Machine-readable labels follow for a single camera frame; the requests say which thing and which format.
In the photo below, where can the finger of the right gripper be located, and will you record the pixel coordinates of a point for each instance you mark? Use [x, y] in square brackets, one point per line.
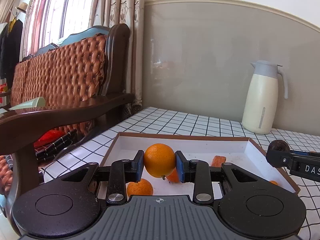
[306, 153]
[279, 159]

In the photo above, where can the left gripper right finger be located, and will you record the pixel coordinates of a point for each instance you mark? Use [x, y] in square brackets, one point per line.
[196, 172]

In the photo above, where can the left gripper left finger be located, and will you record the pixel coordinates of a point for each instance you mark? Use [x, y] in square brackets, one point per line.
[122, 172]

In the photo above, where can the dark purple mangosteen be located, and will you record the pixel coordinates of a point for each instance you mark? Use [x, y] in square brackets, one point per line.
[279, 145]

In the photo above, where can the orange chunk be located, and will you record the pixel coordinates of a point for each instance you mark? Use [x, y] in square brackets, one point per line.
[218, 161]

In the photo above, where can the smooth orange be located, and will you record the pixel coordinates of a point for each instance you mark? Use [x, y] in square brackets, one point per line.
[141, 188]

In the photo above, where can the yellow orange small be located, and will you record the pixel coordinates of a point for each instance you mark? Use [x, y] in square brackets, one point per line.
[159, 160]

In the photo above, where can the dried persimmon half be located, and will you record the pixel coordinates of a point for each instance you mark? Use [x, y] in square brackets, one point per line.
[93, 186]

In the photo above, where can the brown cardboard box tray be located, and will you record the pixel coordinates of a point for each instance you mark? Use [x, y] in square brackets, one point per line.
[241, 151]

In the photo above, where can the cream thermos jug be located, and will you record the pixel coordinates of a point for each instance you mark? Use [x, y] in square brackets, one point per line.
[262, 97]

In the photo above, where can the checkered white tablecloth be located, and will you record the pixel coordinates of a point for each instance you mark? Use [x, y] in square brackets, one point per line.
[160, 121]

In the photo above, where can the red plastic bag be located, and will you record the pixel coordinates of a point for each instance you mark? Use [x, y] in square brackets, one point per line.
[49, 137]

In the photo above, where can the wooden sofa orange cushion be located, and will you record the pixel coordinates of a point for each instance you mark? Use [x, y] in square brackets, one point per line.
[22, 127]

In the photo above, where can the green cup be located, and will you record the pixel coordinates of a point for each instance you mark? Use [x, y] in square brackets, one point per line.
[33, 103]

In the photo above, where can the beige curtain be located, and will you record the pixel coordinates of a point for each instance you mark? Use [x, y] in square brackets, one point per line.
[105, 59]

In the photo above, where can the black coat on rack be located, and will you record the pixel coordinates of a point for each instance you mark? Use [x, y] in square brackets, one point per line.
[10, 51]

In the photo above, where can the straw hat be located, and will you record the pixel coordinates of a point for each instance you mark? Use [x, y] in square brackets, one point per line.
[22, 7]

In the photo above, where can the window with red frame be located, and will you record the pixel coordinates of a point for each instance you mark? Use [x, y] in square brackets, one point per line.
[62, 18]

